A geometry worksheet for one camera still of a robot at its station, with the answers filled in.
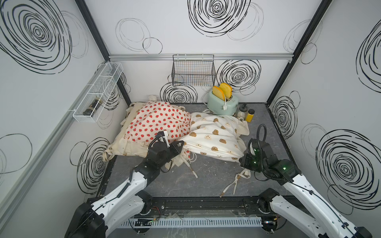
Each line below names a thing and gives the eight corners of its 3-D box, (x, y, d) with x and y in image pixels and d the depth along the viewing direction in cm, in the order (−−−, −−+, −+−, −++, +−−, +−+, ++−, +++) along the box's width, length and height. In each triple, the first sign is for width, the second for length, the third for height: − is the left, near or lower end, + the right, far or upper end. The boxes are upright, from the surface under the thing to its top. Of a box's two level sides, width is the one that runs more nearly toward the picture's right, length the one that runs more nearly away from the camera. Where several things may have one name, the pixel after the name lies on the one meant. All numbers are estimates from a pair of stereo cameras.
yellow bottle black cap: (245, 123, 111) (250, 113, 102) (244, 118, 114) (248, 108, 105) (250, 123, 111) (255, 113, 102) (249, 118, 114) (253, 108, 105)
